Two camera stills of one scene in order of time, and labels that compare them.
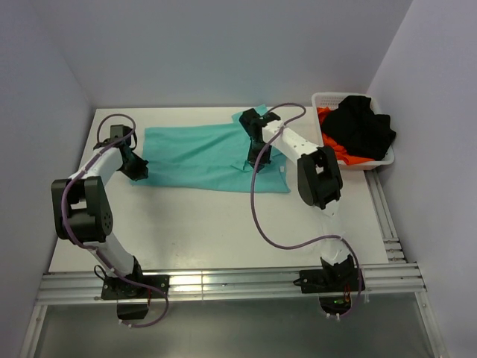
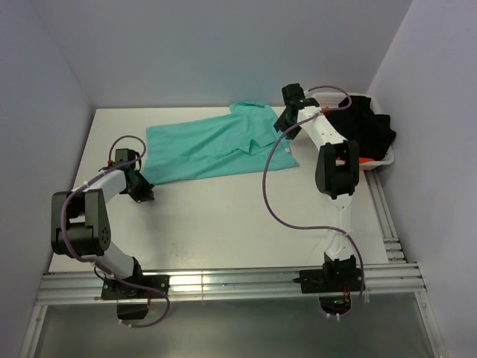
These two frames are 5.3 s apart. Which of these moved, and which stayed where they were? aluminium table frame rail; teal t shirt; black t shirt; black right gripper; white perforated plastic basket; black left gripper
Moved: teal t shirt; black right gripper; black left gripper
Stayed: white perforated plastic basket; black t shirt; aluminium table frame rail
